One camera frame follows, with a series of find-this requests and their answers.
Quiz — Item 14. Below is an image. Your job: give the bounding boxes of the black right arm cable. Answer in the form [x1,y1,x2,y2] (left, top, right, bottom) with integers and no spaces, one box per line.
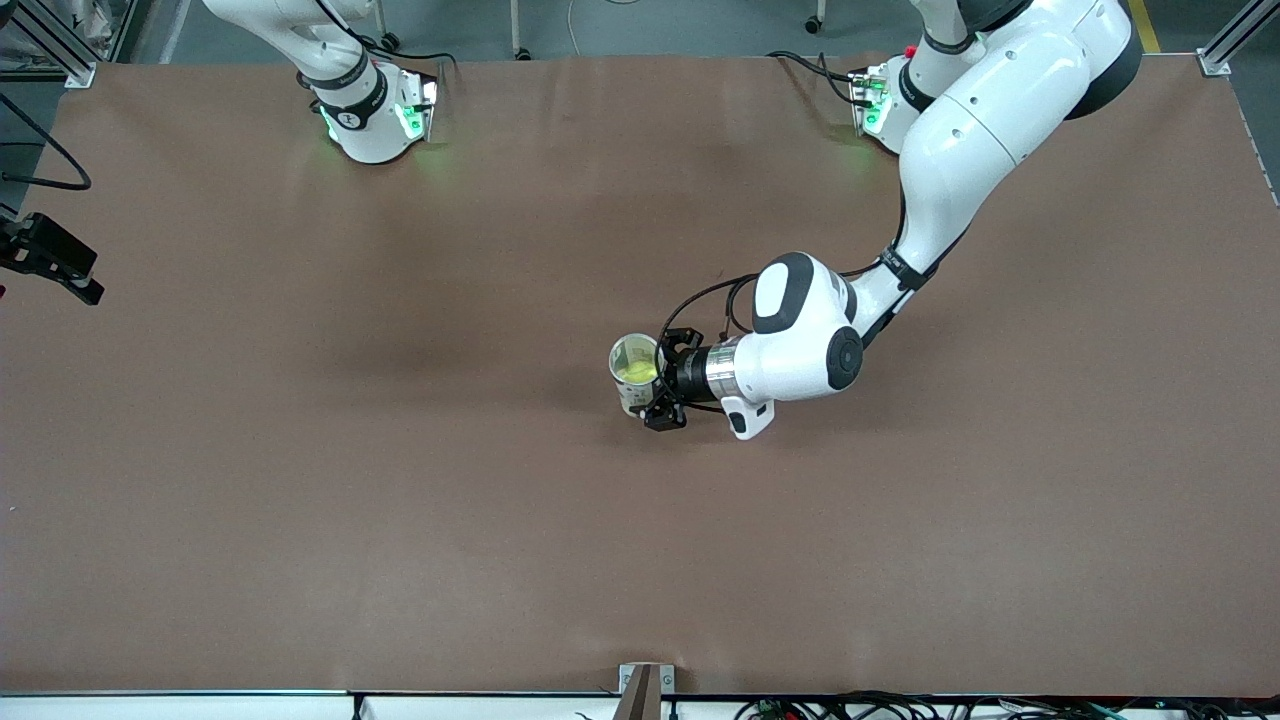
[0,92,93,193]

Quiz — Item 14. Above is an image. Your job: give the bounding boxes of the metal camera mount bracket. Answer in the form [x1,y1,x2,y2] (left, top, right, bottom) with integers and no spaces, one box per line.
[612,663,676,720]

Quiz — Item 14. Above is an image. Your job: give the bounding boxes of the tangled black floor cables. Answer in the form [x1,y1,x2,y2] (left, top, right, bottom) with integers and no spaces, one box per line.
[735,690,1280,720]

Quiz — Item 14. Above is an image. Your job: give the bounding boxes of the metal arm base connector block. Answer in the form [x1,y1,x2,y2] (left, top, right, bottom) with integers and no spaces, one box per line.
[395,75,441,143]

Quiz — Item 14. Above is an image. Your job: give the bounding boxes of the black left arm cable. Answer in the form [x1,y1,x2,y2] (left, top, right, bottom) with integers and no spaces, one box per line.
[655,190,961,413]

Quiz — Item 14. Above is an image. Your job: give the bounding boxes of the clear tennis ball can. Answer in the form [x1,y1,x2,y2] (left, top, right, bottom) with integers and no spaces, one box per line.
[608,333,663,418]

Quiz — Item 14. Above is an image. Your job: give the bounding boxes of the aluminium frame profile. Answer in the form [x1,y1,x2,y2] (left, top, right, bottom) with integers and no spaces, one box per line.
[0,0,98,89]
[1197,0,1280,78]

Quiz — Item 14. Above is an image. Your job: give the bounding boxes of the brown paper table cover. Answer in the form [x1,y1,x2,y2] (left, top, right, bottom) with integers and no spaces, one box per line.
[0,52,1280,698]

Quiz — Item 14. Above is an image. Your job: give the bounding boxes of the black base power cable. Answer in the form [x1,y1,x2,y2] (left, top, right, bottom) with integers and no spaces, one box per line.
[355,35,461,73]
[768,50,861,106]

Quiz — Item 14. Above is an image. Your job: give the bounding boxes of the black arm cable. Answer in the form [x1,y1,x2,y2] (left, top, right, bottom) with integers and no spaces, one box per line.
[655,190,961,413]
[0,92,93,193]

